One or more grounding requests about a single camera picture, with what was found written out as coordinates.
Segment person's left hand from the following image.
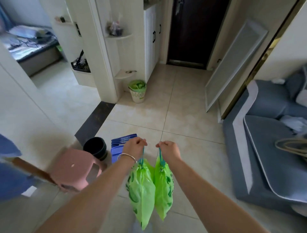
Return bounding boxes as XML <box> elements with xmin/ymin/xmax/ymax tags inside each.
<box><xmin>122</xmin><ymin>137</ymin><xmax>148</xmax><ymax>161</ymax></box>

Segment person's right hand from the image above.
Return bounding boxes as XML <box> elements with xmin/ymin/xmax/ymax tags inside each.
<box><xmin>156</xmin><ymin>141</ymin><xmax>182</xmax><ymax>164</ymax></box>

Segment green drawstring trash bag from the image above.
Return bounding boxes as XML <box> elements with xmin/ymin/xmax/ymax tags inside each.
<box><xmin>126</xmin><ymin>146</ymin><xmax>174</xmax><ymax>231</ymax></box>

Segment person's left forearm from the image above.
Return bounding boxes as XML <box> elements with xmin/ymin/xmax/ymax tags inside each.
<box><xmin>35</xmin><ymin>155</ymin><xmax>138</xmax><ymax>233</ymax></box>

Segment person's right forearm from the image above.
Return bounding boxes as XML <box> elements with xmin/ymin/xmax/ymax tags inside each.
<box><xmin>166</xmin><ymin>158</ymin><xmax>270</xmax><ymax>233</ymax></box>

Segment blue plastic stool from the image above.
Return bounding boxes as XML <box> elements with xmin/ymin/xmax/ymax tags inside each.
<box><xmin>110</xmin><ymin>134</ymin><xmax>138</xmax><ymax>164</ymax></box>

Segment black round bin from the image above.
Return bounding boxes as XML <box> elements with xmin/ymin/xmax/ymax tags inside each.
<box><xmin>83</xmin><ymin>137</ymin><xmax>108</xmax><ymax>161</ymax></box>

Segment white wastebasket with green liner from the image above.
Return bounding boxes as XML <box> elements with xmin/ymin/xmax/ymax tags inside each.
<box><xmin>128</xmin><ymin>80</ymin><xmax>147</xmax><ymax>104</ymax></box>

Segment pink plastic stool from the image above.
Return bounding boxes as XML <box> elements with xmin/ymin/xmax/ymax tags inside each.
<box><xmin>49</xmin><ymin>148</ymin><xmax>107</xmax><ymax>193</ymax></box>

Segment white corner shelf unit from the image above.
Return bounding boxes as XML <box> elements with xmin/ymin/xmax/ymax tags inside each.
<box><xmin>105</xmin><ymin>33</ymin><xmax>137</xmax><ymax>80</ymax></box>

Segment black items in white bin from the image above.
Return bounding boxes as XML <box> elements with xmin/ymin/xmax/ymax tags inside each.
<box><xmin>71</xmin><ymin>50</ymin><xmax>91</xmax><ymax>73</ymax></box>

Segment blue grey sofa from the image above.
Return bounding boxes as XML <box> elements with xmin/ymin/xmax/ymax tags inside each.
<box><xmin>223</xmin><ymin>65</ymin><xmax>307</xmax><ymax>216</ymax></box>

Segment white framed panel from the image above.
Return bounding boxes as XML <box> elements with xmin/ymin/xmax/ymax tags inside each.
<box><xmin>205</xmin><ymin>19</ymin><xmax>268</xmax><ymax>113</ymax></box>

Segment dark wooden door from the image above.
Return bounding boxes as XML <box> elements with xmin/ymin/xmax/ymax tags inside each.
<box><xmin>167</xmin><ymin>0</ymin><xmax>231</xmax><ymax>70</ymax></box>

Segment bagged items on shelf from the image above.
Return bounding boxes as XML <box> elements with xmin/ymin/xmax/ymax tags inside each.
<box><xmin>106</xmin><ymin>20</ymin><xmax>124</xmax><ymax>37</ymax></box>

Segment blue cloth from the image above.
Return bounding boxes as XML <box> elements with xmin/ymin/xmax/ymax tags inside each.
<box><xmin>0</xmin><ymin>133</ymin><xmax>34</xmax><ymax>202</ymax></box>

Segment bed with patterned bedding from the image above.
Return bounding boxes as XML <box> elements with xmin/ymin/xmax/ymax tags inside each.
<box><xmin>0</xmin><ymin>24</ymin><xmax>61</xmax><ymax>77</ymax></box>

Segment silver bracelet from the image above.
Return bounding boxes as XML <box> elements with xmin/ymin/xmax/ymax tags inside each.
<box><xmin>117</xmin><ymin>153</ymin><xmax>138</xmax><ymax>165</ymax></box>

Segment white cabinet with black handles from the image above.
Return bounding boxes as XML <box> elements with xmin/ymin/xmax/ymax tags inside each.
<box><xmin>143</xmin><ymin>2</ymin><xmax>162</xmax><ymax>83</ymax></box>

